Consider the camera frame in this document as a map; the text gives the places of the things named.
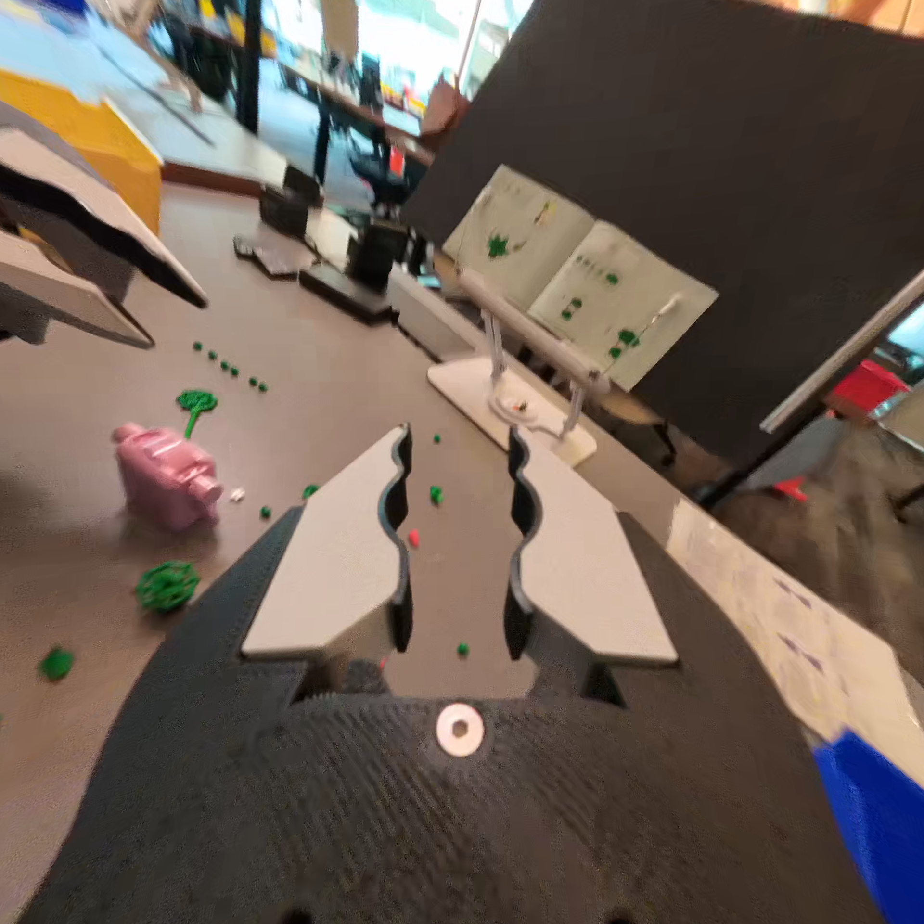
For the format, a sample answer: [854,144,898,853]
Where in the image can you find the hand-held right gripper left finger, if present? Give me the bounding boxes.
[240,423,415,694]

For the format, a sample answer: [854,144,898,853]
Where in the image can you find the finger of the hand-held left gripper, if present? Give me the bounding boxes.
[0,230,156,351]
[0,126,210,311]

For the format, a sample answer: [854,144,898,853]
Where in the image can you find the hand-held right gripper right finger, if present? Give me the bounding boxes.
[502,426,680,700]

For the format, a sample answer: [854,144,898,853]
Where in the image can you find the yellow storage bin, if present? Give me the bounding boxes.
[0,68,163,235]

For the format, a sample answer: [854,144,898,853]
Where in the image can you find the small toy tree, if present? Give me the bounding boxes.
[134,561,201,615]

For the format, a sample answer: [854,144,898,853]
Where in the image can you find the pink brick-built toy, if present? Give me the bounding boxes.
[112,422,225,534]

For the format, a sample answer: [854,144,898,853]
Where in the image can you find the green stem with web disc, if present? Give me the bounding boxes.
[175,390,219,440]

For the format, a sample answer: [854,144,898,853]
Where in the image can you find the white book stand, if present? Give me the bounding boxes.
[426,267,685,470]

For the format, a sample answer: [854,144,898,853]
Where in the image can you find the printed paper sheet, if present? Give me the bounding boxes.
[667,498,924,784]

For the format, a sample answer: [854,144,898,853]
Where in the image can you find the black box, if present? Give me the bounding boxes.
[258,166,323,239]
[346,218,410,293]

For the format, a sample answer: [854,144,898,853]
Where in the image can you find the scattered small toy pieces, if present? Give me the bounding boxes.
[38,432,472,683]

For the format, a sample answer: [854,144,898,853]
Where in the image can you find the red plastic crate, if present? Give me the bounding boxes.
[829,359,912,425]

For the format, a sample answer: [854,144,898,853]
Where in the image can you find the open instruction booklet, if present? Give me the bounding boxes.
[442,165,719,392]

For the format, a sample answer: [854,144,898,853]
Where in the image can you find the blue storage bin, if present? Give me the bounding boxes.
[812,729,924,924]

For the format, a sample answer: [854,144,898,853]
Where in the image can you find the black display board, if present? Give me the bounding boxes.
[400,0,924,510]

